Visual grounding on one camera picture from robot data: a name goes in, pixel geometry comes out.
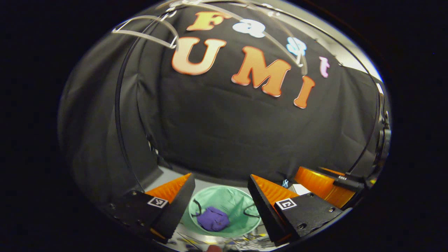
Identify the green laundry hamper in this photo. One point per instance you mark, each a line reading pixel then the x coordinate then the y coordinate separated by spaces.
pixel 227 199

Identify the white clothes hanger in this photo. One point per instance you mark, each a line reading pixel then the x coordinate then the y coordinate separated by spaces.
pixel 280 42
pixel 147 36

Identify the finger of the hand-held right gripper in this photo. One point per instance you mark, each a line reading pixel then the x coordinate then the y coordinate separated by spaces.
pixel 315 183
pixel 332 170

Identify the small light blue clip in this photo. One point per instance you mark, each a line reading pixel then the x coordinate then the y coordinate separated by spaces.
pixel 285 182

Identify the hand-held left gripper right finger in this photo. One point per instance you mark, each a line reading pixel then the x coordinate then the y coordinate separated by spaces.
pixel 266 210

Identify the black clothes rack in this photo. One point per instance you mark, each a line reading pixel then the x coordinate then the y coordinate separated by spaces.
pixel 117 105

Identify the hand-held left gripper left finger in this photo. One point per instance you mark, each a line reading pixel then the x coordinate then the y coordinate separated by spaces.
pixel 176 210

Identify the dark metal stand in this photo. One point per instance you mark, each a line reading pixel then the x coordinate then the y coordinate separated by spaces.
pixel 385 140

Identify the black backdrop cloth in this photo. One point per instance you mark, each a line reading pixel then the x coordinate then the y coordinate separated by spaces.
pixel 227 122

